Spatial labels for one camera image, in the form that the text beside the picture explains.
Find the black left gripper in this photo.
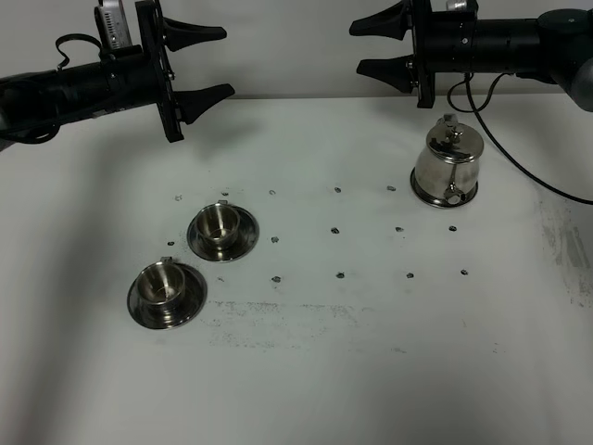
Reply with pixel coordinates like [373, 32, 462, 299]
[100, 1, 233, 143]

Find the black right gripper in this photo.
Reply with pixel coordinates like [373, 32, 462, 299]
[348, 1, 477, 108]

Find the stainless steel teapot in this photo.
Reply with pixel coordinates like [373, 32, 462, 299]
[413, 114, 485, 197]

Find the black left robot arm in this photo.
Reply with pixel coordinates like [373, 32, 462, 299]
[1, 1, 235, 148]

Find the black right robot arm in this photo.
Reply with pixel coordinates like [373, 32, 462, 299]
[349, 1, 592, 111]

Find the far stainless steel teacup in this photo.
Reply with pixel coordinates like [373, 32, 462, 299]
[193, 200, 241, 250]

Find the stainless steel teacup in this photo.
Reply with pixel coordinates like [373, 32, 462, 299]
[133, 257, 186, 308]
[193, 200, 241, 250]

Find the teapot steel saucer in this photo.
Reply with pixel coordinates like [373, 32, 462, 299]
[410, 170, 479, 209]

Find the far stainless steel saucer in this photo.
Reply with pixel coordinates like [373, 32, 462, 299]
[186, 201, 259, 262]

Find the stainless steel saucer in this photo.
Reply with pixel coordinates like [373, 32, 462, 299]
[186, 201, 259, 262]
[127, 261, 208, 330]

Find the near stainless steel teacup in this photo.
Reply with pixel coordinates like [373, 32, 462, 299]
[133, 257, 186, 308]

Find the near stainless steel saucer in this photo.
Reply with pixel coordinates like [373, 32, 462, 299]
[127, 261, 208, 330]

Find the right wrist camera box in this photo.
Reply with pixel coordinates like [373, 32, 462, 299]
[446, 0, 479, 12]

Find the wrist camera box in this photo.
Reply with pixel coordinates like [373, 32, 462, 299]
[94, 0, 132, 50]
[446, 0, 479, 12]

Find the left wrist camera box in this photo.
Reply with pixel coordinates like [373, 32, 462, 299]
[94, 0, 132, 50]

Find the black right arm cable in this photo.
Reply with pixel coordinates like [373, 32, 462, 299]
[447, 71, 593, 205]

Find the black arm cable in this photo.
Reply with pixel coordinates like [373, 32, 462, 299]
[54, 34, 104, 71]
[447, 71, 593, 205]

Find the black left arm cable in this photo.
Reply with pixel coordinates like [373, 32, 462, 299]
[54, 34, 104, 71]

